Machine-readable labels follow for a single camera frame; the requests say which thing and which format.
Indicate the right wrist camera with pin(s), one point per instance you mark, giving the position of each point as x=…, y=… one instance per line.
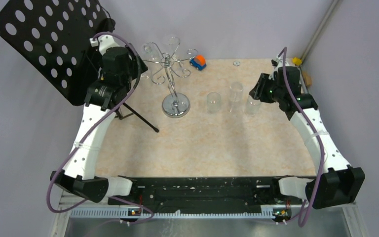
x=278, y=62

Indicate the small wooden block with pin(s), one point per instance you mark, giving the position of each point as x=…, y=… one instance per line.
x=307, y=79

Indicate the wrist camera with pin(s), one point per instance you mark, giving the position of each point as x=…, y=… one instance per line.
x=94, y=42
x=278, y=62

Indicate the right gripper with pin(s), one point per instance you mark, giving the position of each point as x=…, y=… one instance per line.
x=258, y=92

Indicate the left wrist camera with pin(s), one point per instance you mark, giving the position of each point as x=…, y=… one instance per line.
x=94, y=42

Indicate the yellow corner piece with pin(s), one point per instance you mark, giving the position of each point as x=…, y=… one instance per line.
x=297, y=61

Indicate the wine glass removed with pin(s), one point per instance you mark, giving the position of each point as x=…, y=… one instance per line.
x=235, y=96
x=214, y=102
x=252, y=106

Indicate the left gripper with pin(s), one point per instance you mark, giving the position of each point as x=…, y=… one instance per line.
x=138, y=66

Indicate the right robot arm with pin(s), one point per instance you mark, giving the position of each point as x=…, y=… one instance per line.
x=337, y=182

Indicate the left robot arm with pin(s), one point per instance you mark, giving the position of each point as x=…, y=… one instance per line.
x=119, y=74

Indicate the orange blue toy car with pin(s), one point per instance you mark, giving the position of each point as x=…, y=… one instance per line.
x=198, y=62

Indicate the black perforated music stand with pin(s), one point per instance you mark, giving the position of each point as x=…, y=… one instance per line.
x=53, y=35

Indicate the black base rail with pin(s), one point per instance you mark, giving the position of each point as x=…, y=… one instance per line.
x=214, y=197

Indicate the chrome wine glass rack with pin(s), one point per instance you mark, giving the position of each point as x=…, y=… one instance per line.
x=175, y=105

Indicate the wine glass on rack far-left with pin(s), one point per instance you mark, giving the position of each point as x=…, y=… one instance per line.
x=151, y=53

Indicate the wine glass on rack left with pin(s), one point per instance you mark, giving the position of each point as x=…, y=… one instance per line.
x=147, y=75

